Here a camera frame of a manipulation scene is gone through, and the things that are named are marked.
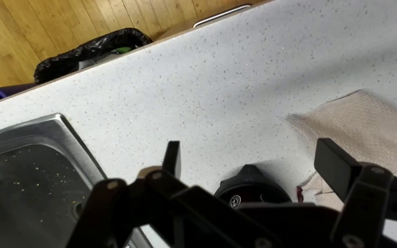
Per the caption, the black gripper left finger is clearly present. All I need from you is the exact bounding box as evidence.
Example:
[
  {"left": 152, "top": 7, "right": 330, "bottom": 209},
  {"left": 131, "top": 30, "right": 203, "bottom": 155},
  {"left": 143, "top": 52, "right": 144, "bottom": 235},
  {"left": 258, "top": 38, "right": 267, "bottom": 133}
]
[{"left": 67, "top": 139, "right": 273, "bottom": 248}]

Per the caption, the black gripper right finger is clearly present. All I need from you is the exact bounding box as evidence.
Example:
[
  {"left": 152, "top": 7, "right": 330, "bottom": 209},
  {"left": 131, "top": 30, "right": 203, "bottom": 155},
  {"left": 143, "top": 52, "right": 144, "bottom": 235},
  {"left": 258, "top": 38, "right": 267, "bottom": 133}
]
[{"left": 313, "top": 136, "right": 397, "bottom": 248}]

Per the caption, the beige cloth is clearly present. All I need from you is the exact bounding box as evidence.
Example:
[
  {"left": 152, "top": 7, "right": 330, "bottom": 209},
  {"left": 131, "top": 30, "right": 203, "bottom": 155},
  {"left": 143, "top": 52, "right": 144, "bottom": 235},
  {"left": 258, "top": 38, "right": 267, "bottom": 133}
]
[{"left": 287, "top": 88, "right": 397, "bottom": 213}]

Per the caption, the stainless steel double sink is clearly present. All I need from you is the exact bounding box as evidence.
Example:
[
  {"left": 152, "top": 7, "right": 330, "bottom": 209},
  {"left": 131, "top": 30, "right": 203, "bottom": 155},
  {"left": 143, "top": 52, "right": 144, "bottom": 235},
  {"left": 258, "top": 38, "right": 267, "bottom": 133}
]
[{"left": 0, "top": 111, "right": 155, "bottom": 248}]

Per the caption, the black trash bag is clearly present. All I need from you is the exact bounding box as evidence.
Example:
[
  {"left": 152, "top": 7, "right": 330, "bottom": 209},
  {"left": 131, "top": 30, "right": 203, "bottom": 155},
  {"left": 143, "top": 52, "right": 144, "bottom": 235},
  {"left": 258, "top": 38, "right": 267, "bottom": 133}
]
[{"left": 34, "top": 26, "right": 155, "bottom": 85}]

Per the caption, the silver drawer handle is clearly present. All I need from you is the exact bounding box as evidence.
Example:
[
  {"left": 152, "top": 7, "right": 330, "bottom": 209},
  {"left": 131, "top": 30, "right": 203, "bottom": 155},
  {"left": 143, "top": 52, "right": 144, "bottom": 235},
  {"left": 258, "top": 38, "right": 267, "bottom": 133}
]
[{"left": 192, "top": 2, "right": 254, "bottom": 29}]

